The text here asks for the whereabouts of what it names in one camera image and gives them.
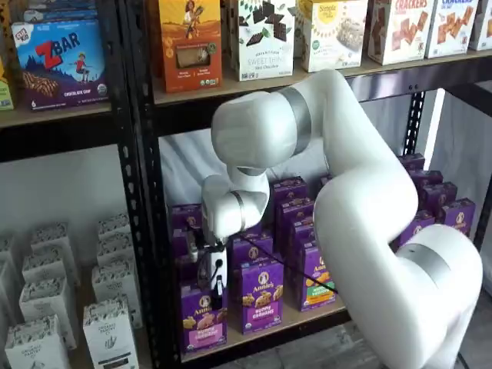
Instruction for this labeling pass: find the white brown crackers box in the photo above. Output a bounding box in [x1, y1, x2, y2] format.
[367, 0, 431, 65]

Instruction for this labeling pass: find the blue flat snack box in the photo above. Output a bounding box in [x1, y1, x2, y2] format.
[22, 0, 99, 24]

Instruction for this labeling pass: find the white yellow Simple Mills box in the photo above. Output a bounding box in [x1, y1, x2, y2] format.
[296, 0, 369, 73]

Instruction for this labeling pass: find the orange cracker box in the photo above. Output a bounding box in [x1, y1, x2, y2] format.
[156, 0, 224, 95]

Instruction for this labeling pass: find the white patterned pantry box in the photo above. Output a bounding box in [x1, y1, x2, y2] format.
[82, 298, 140, 369]
[29, 221, 81, 257]
[91, 264, 142, 327]
[21, 244, 81, 288]
[95, 233, 136, 270]
[95, 212, 132, 241]
[0, 233, 22, 278]
[0, 261, 18, 327]
[4, 314, 73, 369]
[18, 275, 78, 349]

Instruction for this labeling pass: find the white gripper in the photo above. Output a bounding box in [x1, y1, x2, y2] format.
[206, 238, 229, 301]

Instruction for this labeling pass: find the white Sweet Thins chocolate box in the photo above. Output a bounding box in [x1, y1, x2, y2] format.
[229, 0, 297, 82]

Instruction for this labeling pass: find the purple Annie's box green patch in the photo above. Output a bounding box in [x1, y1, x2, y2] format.
[277, 197, 317, 224]
[288, 214, 318, 247]
[294, 240, 340, 313]
[269, 176, 309, 204]

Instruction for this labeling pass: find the blue Z Bar box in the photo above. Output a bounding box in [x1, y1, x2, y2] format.
[10, 18, 111, 112]

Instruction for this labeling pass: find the green yellow snack box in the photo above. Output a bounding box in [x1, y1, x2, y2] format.
[0, 55, 15, 112]

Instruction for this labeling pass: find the black cable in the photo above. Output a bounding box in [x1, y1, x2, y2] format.
[195, 234, 340, 297]

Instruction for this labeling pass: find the white plastic backdrop sheet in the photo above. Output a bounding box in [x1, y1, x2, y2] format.
[158, 87, 481, 247]

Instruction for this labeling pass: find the white snack box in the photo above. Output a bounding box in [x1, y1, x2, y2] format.
[467, 0, 492, 52]

